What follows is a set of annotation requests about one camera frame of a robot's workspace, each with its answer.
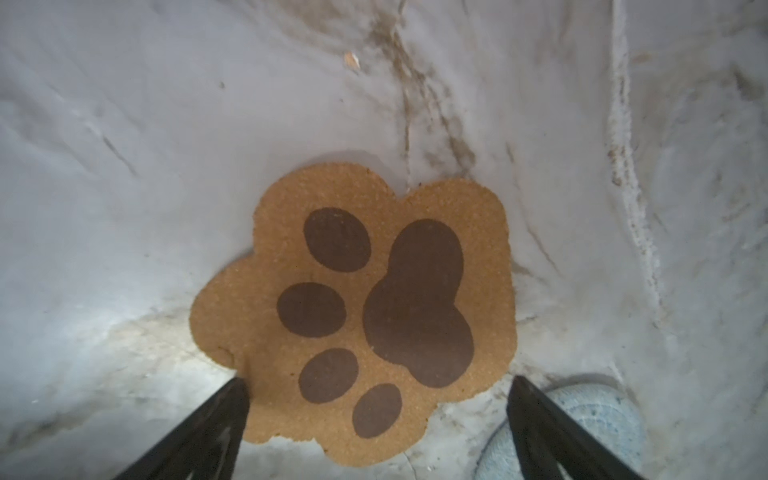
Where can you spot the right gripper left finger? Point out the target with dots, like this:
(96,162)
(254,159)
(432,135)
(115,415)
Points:
(203,446)

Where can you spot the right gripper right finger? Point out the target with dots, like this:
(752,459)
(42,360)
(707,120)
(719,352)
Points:
(548,442)

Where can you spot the light blue woven coaster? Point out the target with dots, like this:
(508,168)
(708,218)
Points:
(604,412)

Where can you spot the cork paw coaster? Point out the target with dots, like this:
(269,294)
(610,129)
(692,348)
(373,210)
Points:
(358,311)

